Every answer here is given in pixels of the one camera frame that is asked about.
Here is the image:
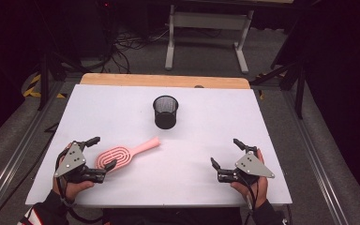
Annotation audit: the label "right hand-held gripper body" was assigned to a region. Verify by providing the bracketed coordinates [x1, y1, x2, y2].
[217, 145, 277, 186]

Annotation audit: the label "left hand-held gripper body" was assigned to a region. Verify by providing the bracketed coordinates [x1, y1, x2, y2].
[53, 142, 108, 185]

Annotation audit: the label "pink hairbrush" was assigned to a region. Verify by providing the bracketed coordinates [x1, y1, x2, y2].
[95, 136, 161, 173]

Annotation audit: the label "black mesh pen holder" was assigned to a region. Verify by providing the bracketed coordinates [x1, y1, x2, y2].
[152, 95, 180, 130]

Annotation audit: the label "person's right hand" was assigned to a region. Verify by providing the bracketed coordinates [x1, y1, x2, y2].
[230, 177, 270, 210]

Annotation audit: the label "person's left hand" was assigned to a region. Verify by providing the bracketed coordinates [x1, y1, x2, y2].
[52, 177, 96, 203]

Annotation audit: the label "black metal stand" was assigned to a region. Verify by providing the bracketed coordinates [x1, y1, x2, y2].
[37, 51, 87, 111]
[249, 59, 308, 120]

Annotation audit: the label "yellow black hazard tape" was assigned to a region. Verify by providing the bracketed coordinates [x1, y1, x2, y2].
[22, 73, 68, 99]

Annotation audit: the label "right hand-held gripper cable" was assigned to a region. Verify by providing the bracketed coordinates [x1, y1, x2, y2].
[239, 172, 259, 225]

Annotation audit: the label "aluminium floor rail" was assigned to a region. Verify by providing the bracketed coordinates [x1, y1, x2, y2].
[0, 82, 64, 224]
[280, 89, 351, 225]

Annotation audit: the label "black cables on floor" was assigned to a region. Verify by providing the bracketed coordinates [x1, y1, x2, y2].
[97, 18, 170, 74]

